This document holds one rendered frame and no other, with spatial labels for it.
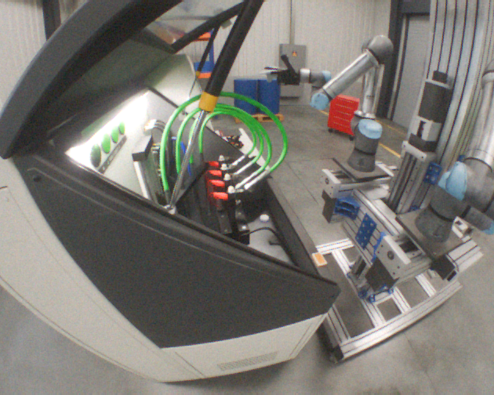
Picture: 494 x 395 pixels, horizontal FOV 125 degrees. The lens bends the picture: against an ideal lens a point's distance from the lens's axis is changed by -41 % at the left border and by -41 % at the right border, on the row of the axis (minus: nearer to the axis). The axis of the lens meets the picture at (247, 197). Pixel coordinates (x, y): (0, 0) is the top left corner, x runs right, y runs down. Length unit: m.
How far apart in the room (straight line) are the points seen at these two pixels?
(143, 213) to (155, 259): 0.09
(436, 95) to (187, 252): 0.93
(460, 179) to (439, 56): 0.65
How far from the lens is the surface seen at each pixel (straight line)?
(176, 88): 0.93
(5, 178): 0.36
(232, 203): 0.71
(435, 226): 0.86
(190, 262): 0.36
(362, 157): 1.11
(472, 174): 0.55
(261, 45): 7.30
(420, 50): 7.83
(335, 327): 1.44
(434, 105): 0.96
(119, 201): 0.29
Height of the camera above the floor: 1.51
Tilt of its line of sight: 36 degrees down
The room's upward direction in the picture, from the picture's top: 1 degrees counter-clockwise
